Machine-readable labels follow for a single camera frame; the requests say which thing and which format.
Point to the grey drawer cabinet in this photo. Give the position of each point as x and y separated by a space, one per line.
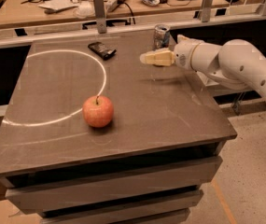
146 166

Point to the silver blue redbull can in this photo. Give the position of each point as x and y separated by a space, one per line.
161 36

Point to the wooden background desk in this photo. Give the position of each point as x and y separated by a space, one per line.
15 14

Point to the dark snack bar packet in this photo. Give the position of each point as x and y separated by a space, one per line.
102 50

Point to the red apple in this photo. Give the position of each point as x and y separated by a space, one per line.
98 111

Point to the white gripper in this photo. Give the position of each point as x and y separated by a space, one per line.
183 54

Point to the white paper stack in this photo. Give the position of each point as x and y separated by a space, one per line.
58 4

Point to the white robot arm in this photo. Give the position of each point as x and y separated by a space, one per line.
235 65

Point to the metal rail frame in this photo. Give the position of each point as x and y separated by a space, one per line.
211 12

